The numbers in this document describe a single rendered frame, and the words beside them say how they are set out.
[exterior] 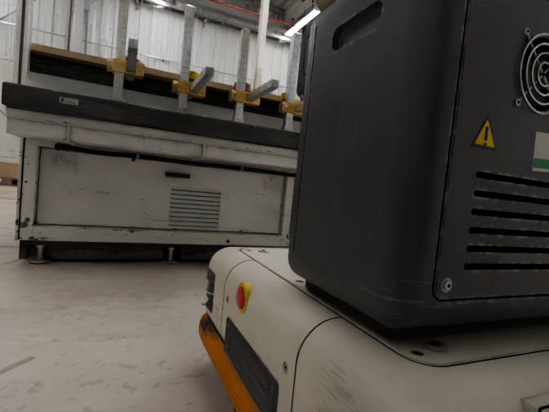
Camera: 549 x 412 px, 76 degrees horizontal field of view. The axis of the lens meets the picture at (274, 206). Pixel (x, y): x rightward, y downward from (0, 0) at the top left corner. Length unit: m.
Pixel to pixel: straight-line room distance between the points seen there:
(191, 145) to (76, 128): 0.44
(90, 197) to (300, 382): 1.51
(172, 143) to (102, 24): 7.76
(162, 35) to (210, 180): 7.62
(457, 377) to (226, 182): 1.62
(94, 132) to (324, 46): 1.20
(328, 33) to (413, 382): 0.41
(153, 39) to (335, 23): 8.78
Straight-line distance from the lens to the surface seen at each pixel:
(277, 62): 9.97
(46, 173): 1.83
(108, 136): 1.58
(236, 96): 1.65
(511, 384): 0.41
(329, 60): 0.50
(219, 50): 9.49
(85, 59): 1.78
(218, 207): 1.87
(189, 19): 1.70
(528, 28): 0.48
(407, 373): 0.36
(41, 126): 1.61
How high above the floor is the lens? 0.43
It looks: 3 degrees down
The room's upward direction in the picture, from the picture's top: 6 degrees clockwise
